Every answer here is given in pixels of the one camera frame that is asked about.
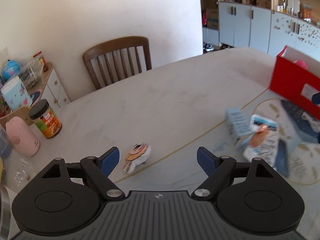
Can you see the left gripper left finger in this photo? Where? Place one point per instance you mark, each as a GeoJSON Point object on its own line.
{"type": "Point", "coordinates": [97, 170]}

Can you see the light blue cupboard unit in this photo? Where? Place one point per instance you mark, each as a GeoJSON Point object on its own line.
{"type": "Point", "coordinates": [238, 25]}

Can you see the blue patterned tissue box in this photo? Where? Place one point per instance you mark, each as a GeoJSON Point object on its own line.
{"type": "Point", "coordinates": [15, 94]}

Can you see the black white sneakers pair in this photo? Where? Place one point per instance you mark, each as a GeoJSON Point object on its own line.
{"type": "Point", "coordinates": [208, 47]}

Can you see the white printed sachet packet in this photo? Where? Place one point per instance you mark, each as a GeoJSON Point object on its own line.
{"type": "Point", "coordinates": [265, 143]}

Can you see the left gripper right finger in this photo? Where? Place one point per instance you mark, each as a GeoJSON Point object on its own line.
{"type": "Point", "coordinates": [218, 170]}

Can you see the jar with black lid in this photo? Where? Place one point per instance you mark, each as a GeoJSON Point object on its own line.
{"type": "Point", "coordinates": [45, 119]}

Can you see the small light blue carton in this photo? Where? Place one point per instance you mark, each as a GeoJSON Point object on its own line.
{"type": "Point", "coordinates": [237, 124]}

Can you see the brown wooden chair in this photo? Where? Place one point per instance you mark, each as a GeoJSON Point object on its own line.
{"type": "Point", "coordinates": [117, 59]}

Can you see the white drawer side cabinet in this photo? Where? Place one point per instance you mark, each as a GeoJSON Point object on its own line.
{"type": "Point", "coordinates": [50, 88]}

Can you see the dark blue fish-shaped pouch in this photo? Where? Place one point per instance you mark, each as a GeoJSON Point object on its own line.
{"type": "Point", "coordinates": [302, 127]}

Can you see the clear plastic container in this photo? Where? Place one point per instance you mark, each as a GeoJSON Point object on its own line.
{"type": "Point", "coordinates": [31, 74]}

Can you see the red cardboard shoe box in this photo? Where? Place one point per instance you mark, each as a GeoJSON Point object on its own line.
{"type": "Point", "coordinates": [298, 85]}

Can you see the pink fluffy strawberry plush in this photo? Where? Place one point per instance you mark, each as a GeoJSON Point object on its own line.
{"type": "Point", "coordinates": [302, 64]}

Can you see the blue globe toy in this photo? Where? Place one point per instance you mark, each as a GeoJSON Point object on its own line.
{"type": "Point", "coordinates": [11, 69]}

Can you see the pink thermos bottle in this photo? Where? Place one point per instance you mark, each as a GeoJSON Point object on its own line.
{"type": "Point", "coordinates": [22, 137]}

